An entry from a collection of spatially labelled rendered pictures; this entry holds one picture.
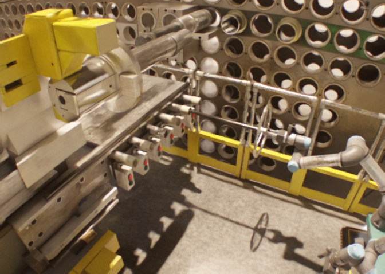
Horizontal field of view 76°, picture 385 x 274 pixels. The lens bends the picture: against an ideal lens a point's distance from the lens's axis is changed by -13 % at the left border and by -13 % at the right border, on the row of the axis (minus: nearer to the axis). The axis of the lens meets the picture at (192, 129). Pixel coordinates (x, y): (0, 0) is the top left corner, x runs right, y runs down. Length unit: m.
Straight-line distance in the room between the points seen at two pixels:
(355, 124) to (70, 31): 2.87
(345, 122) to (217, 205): 1.64
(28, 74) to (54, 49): 0.19
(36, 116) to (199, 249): 1.55
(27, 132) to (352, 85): 2.78
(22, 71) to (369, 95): 2.90
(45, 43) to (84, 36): 0.21
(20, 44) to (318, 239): 2.42
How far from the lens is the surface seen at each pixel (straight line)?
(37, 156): 1.36
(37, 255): 1.65
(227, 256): 2.28
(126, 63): 1.27
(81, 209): 1.85
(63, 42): 1.06
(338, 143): 3.38
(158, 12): 3.06
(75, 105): 1.16
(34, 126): 1.40
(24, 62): 1.22
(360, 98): 3.12
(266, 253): 2.34
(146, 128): 1.96
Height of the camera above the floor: 1.94
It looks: 34 degrees down
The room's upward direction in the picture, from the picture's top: straight up
